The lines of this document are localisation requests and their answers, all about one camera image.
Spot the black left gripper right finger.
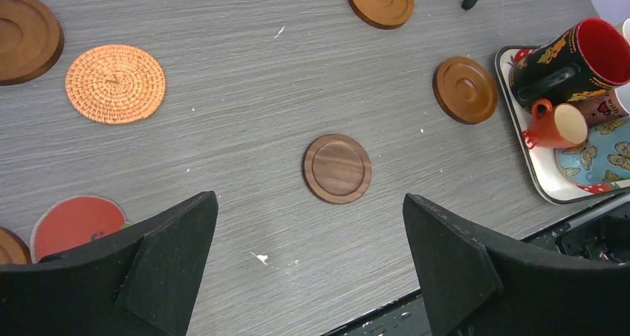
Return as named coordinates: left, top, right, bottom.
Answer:
left=403, top=194, right=629, bottom=335

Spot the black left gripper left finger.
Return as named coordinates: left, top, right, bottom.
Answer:
left=1, top=191, right=218, bottom=335

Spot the red apple paper coaster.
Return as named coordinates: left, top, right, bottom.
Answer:
left=30, top=196, right=132, bottom=263

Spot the brown ringed coaster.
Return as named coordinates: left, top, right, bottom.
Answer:
left=348, top=0, right=415, bottom=30
left=432, top=56, right=499, bottom=125
left=0, top=227, right=32, bottom=265
left=1, top=0, right=65, bottom=85

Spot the dark walnut coaster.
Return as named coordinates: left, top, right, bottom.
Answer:
left=302, top=134, right=372, bottom=204

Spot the woven rattan coaster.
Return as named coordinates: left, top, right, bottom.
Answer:
left=65, top=44, right=166, bottom=125

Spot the small orange cup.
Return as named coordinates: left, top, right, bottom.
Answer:
left=522, top=99, right=588, bottom=149

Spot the white tray black rim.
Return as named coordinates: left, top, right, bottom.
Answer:
left=495, top=45, right=629, bottom=204

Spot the blue butterfly plate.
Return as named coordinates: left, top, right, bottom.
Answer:
left=555, top=117, right=629, bottom=185

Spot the brown printed mug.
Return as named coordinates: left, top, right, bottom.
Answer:
left=574, top=84, right=629, bottom=127

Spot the black floral mug red inside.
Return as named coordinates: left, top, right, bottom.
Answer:
left=508, top=18, right=629, bottom=111

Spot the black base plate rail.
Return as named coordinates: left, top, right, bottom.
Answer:
left=333, top=197, right=629, bottom=335

